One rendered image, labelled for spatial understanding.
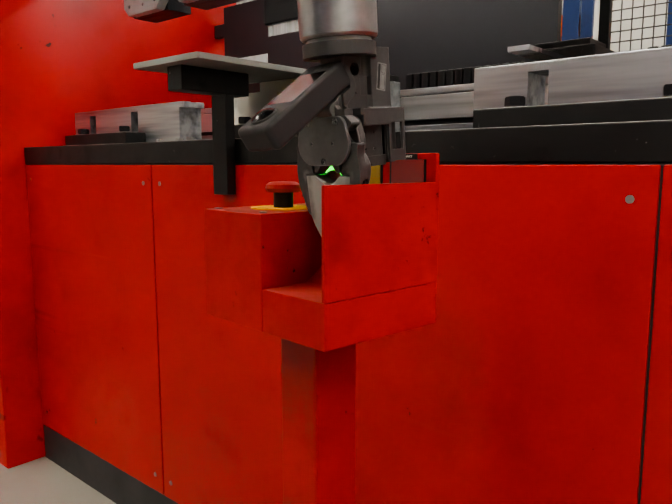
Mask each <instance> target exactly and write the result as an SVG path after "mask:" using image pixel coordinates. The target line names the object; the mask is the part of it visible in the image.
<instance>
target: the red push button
mask: <svg viewBox="0 0 672 504"><path fill-rule="evenodd" d="M265 189H266V191H267V192H273V198H274V207H278V208H288V207H293V192H300V190H301V188H300V185H299V183H297V182H293V181H274V182H269V183H268V184H266V187H265Z"/></svg>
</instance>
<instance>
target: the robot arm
mask: <svg viewBox="0 0 672 504"><path fill-rule="evenodd" d="M297 9H298V23H299V37H300V41H301V42H302V43H304V44H305V45H303V46H302V53H303V61H305V62H320V65H317V66H312V67H309V68H308V69H307V70H306V71H305V72H303V73H302V74H301V75H300V76H299V77H298V78H297V79H295V80H294V81H293V82H292V83H291V84H290V85H289V86H287V87H286V88H285V89H284V90H283V91H282V92H281V93H279V94H278V95H277V96H276V97H275V98H274V99H273V100H271V101H270V102H269V103H268V104H267V105H266V106H265V107H263V108H262V109H261V110H260V111H258V112H257V113H256V114H255V115H254V116H253V117H252V118H251V119H250V120H249V121H247V122H246V123H245V124H244V125H243V126H242V127H241V128H240V129H239V130H238V134H239V136H240V138H241V139H242V141H243V143H244V144H245V146H246V148H247V149H248V150H249V151H251V152H254V151H269V150H280V149H282V148H283V147H284V146H285V145H286V144H287V143H288V142H289V141H290V140H291V139H292V138H293V137H294V136H295V135H296V134H297V133H299V137H298V145H297V146H296V149H297V154H298V161H297V172H298V180H299V185H300V188H301V191H302V194H303V197H304V200H305V203H306V206H307V209H308V212H309V214H310V215H312V218H313V221H314V223H315V226H316V228H317V230H318V232H319V234H320V235H321V237H322V207H321V186H322V185H350V184H369V182H370V176H371V166H376V165H384V164H386V162H394V161H396V160H403V159H406V144H405V120H404V107H392V106H391V91H390V69H389V47H376V41H374V40H373V39H375V38H376V37H377V35H378V24H377V2H376V0H297ZM395 122H400V134H401V148H400V149H396V135H395ZM330 166H333V168H334V170H331V171H328V172H327V173H326V171H327V169H328V168H329V167H330ZM340 173H341V174H340ZM320 174H321V175H320ZM341 175H342V176H341Z"/></svg>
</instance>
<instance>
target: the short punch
mask: <svg viewBox="0 0 672 504"><path fill-rule="evenodd" d="M264 7H265V25H266V26H268V37H270V36H276V35H281V34H286V33H291V32H296V31H299V23H298V9H297V0H264Z"/></svg>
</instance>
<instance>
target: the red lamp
mask: <svg viewBox="0 0 672 504"><path fill-rule="evenodd" d="M421 182H424V160H396V161H394V162H391V183H421Z"/></svg>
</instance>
